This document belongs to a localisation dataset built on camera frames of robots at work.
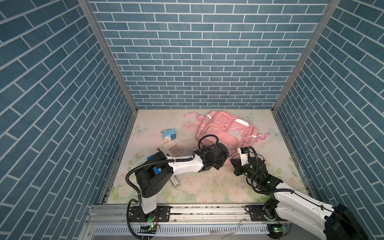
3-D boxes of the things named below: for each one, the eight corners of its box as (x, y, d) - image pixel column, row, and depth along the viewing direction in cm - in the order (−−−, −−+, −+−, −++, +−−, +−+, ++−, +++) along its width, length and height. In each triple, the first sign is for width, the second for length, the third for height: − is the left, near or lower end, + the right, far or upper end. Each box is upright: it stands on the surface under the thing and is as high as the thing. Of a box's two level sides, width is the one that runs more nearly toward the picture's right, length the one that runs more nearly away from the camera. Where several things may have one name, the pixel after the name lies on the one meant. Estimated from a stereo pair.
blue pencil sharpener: (165, 144, 103) (163, 139, 99) (162, 135, 107) (160, 130, 103) (177, 139, 105) (177, 134, 101) (174, 131, 110) (173, 126, 106)
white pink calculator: (166, 162, 94) (165, 160, 92) (157, 150, 99) (157, 148, 97) (183, 151, 99) (182, 149, 97) (174, 140, 104) (174, 138, 102)
